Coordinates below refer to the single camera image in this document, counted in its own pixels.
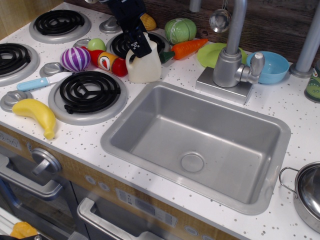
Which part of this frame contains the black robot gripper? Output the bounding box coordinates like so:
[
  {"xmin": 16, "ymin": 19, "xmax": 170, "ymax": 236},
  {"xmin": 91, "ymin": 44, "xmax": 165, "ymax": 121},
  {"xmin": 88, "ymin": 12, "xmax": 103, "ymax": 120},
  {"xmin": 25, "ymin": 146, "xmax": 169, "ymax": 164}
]
[{"xmin": 105, "ymin": 0, "xmax": 152, "ymax": 58}]

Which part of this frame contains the cream detergent bottle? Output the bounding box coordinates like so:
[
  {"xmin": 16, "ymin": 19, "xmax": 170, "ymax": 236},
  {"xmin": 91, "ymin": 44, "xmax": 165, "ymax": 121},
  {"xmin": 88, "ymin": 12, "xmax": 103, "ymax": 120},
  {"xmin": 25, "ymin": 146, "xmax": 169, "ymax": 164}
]
[{"xmin": 125, "ymin": 32, "xmax": 162, "ymax": 84}]

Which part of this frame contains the silver sink basin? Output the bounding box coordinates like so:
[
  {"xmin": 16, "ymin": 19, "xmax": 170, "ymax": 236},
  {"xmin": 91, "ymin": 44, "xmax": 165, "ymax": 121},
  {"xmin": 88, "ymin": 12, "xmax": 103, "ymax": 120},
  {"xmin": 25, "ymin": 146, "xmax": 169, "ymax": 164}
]
[{"xmin": 100, "ymin": 82, "xmax": 291, "ymax": 215}]

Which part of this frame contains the yellow toy corn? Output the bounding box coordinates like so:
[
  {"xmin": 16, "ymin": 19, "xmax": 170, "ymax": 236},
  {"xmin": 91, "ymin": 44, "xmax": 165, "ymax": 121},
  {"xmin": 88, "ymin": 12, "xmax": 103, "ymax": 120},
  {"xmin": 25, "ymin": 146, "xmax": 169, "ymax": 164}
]
[{"xmin": 140, "ymin": 13, "xmax": 157, "ymax": 31}]

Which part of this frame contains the back right black burner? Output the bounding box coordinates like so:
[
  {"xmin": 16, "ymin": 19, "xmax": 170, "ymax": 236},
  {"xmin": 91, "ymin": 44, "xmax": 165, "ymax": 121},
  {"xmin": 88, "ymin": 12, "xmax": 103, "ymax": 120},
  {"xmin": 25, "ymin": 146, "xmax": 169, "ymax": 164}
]
[{"xmin": 106, "ymin": 32, "xmax": 171, "ymax": 59}]

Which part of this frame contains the black burner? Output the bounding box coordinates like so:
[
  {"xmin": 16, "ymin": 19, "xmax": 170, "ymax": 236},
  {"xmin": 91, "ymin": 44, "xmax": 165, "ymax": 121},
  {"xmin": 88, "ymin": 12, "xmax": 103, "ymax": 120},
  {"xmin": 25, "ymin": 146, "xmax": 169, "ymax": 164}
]
[
  {"xmin": 29, "ymin": 9, "xmax": 91, "ymax": 44},
  {"xmin": 106, "ymin": 32, "xmax": 171, "ymax": 59},
  {"xmin": 48, "ymin": 71, "xmax": 128, "ymax": 126},
  {"xmin": 0, "ymin": 43, "xmax": 40, "ymax": 87}
]

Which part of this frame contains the silver stove knob back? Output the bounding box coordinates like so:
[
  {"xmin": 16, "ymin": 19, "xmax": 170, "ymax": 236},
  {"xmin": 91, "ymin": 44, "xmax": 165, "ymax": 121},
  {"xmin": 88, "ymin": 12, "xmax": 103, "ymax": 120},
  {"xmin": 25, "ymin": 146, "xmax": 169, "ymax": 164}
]
[{"xmin": 99, "ymin": 16, "xmax": 122, "ymax": 34}]

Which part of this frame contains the silver stove knob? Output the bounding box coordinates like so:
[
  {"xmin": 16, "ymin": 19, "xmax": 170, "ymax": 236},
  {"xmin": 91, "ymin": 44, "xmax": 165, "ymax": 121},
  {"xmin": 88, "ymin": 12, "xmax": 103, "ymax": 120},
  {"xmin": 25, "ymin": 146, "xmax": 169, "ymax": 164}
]
[
  {"xmin": 73, "ymin": 38, "xmax": 91, "ymax": 48},
  {"xmin": 39, "ymin": 62, "xmax": 68, "ymax": 78},
  {"xmin": 99, "ymin": 16, "xmax": 122, "ymax": 34},
  {"xmin": 0, "ymin": 90, "xmax": 33, "ymax": 113}
]

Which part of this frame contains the red ketchup bottle toy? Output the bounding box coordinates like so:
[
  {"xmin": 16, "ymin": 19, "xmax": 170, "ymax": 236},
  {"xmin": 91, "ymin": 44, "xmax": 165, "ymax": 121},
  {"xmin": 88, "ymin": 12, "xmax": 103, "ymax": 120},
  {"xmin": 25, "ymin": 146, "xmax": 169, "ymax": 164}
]
[{"xmin": 81, "ymin": 46, "xmax": 128, "ymax": 77}]

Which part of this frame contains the green toy cabbage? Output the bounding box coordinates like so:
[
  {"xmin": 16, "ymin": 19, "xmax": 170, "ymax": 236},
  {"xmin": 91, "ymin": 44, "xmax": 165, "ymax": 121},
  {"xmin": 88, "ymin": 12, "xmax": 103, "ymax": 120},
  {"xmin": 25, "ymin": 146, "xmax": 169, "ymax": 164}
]
[{"xmin": 164, "ymin": 18, "xmax": 197, "ymax": 45}]

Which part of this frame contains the small green toy fruit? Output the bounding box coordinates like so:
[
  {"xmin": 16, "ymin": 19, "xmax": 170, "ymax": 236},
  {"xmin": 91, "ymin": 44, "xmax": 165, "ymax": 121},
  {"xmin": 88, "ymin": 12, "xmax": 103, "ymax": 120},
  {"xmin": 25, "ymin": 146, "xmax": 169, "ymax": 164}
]
[{"xmin": 87, "ymin": 38, "xmax": 106, "ymax": 51}]

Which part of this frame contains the orange toy carrot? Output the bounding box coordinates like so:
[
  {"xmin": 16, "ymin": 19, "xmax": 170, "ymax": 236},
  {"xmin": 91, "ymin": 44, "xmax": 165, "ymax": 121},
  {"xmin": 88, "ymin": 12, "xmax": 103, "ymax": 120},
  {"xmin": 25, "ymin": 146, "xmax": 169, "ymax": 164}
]
[{"xmin": 159, "ymin": 39, "xmax": 209, "ymax": 64}]

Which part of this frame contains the silver stove knob centre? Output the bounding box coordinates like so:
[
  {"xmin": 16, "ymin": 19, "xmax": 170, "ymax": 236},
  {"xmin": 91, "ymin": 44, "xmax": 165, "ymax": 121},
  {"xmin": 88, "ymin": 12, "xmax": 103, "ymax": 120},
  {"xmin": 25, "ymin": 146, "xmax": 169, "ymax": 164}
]
[{"xmin": 73, "ymin": 38, "xmax": 91, "ymax": 48}]

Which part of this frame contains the purple striped toy onion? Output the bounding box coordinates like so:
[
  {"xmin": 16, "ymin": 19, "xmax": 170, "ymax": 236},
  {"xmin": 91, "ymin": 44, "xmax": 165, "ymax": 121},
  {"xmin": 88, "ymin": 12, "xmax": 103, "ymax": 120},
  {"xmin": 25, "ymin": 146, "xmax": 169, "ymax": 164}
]
[{"xmin": 60, "ymin": 47, "xmax": 91, "ymax": 73}]

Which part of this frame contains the green plastic plate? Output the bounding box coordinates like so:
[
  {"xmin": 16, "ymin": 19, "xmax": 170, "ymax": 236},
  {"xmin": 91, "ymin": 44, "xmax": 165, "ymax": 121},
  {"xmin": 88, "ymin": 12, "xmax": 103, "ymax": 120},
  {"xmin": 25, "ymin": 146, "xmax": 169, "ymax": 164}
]
[{"xmin": 196, "ymin": 42, "xmax": 248, "ymax": 69}]

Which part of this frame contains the front right black burner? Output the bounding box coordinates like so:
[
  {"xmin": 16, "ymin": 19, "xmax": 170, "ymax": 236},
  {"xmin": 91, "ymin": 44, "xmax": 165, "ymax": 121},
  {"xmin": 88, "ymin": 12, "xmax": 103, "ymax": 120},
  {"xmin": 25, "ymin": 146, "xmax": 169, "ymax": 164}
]
[{"xmin": 48, "ymin": 71, "xmax": 128, "ymax": 126}]

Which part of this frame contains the back left black burner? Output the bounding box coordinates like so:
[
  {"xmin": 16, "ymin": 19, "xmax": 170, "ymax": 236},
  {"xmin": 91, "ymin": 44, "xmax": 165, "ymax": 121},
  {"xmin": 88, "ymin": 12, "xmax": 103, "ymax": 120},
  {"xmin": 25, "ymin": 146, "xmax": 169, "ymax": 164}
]
[{"xmin": 29, "ymin": 9, "xmax": 91, "ymax": 44}]

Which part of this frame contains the hanging metal ladle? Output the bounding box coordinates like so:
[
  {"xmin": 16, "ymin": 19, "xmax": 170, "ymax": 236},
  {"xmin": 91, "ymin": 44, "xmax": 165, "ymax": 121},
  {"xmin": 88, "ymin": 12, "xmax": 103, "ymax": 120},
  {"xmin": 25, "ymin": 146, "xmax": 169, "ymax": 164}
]
[{"xmin": 209, "ymin": 0, "xmax": 232, "ymax": 33}]

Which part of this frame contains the silver stove knob middle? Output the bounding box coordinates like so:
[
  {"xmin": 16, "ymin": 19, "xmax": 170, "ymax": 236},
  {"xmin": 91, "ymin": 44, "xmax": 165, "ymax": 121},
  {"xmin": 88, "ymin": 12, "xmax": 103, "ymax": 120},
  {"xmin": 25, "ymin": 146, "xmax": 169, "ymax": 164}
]
[{"xmin": 39, "ymin": 62, "xmax": 68, "ymax": 78}]

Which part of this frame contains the silver toy faucet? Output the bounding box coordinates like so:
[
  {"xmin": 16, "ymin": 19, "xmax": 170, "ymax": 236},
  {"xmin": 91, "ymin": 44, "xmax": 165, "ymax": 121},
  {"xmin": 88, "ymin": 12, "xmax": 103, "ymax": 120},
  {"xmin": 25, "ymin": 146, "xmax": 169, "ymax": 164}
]
[{"xmin": 195, "ymin": 0, "xmax": 265, "ymax": 104}]

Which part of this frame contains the front left black burner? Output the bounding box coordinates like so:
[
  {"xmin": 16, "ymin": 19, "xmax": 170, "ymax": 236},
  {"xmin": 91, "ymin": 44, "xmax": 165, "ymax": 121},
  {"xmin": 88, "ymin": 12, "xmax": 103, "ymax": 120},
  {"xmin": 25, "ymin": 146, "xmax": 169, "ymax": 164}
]
[{"xmin": 0, "ymin": 43, "xmax": 40, "ymax": 87}]

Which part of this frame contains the yellow toy banana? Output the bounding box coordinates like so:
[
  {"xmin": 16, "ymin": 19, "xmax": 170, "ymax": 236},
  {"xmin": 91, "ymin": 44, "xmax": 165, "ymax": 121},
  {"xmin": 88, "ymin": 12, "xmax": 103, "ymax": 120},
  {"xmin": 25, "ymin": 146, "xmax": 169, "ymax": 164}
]
[{"xmin": 12, "ymin": 98, "xmax": 56, "ymax": 140}]

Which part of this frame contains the blue plastic bowl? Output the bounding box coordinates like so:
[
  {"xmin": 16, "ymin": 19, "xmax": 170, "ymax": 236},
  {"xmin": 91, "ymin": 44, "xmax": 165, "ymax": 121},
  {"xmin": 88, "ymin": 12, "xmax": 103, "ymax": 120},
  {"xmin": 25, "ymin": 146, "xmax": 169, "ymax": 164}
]
[{"xmin": 258, "ymin": 51, "xmax": 290, "ymax": 85}]

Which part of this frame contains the silver stove knob front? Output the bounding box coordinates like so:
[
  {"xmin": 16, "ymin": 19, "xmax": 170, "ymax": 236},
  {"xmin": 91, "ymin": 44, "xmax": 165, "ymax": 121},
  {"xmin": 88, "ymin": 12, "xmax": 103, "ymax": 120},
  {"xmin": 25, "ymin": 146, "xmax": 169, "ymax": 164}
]
[{"xmin": 0, "ymin": 90, "xmax": 33, "ymax": 113}]

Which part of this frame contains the silver oven dial knob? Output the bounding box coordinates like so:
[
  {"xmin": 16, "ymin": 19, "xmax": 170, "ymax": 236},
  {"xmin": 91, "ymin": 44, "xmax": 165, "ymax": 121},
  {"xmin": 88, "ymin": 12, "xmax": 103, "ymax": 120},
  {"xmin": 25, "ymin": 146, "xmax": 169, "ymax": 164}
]
[{"xmin": 31, "ymin": 147, "xmax": 62, "ymax": 176}]

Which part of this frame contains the green label toy can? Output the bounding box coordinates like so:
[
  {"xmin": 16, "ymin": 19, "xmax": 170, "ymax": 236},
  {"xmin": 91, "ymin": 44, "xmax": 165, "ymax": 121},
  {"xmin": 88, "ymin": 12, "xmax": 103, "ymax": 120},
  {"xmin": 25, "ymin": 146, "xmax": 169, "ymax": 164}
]
[{"xmin": 304, "ymin": 67, "xmax": 320, "ymax": 103}]

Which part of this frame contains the yellow object on floor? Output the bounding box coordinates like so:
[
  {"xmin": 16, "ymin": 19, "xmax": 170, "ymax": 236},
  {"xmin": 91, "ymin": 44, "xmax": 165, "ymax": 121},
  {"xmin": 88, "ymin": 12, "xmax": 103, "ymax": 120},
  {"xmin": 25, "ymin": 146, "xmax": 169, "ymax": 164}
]
[{"xmin": 10, "ymin": 221, "xmax": 38, "ymax": 239}]

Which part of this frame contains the blue handled toy knife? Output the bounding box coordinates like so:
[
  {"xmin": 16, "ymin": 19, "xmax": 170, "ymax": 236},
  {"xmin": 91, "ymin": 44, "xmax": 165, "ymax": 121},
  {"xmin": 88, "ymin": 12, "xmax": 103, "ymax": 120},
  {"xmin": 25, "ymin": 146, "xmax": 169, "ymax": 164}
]
[{"xmin": 16, "ymin": 72, "xmax": 73, "ymax": 91}]

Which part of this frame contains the grey vertical post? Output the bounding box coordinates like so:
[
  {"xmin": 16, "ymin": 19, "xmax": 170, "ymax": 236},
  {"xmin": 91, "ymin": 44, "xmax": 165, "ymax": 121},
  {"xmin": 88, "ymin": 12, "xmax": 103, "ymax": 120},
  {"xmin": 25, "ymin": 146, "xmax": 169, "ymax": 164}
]
[{"xmin": 289, "ymin": 3, "xmax": 320, "ymax": 79}]

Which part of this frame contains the silver oven door handle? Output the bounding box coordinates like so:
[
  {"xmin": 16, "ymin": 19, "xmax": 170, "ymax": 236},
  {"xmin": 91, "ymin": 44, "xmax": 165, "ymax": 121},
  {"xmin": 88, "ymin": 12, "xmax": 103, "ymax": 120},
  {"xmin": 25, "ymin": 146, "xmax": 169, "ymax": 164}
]
[{"xmin": 0, "ymin": 154, "xmax": 63, "ymax": 201}]

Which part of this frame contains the silver dishwasher door handle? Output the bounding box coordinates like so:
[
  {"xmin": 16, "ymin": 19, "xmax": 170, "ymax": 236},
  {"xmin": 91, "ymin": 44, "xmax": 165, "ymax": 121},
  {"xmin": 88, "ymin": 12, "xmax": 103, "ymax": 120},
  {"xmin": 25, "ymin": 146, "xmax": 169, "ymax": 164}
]
[{"xmin": 77, "ymin": 197, "xmax": 162, "ymax": 240}]

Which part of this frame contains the steel pot with handle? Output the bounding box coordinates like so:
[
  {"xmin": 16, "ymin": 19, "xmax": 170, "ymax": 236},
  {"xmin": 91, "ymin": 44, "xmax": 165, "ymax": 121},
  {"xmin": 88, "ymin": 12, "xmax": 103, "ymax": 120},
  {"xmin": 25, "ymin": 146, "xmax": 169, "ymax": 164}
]
[{"xmin": 278, "ymin": 161, "xmax": 320, "ymax": 233}]

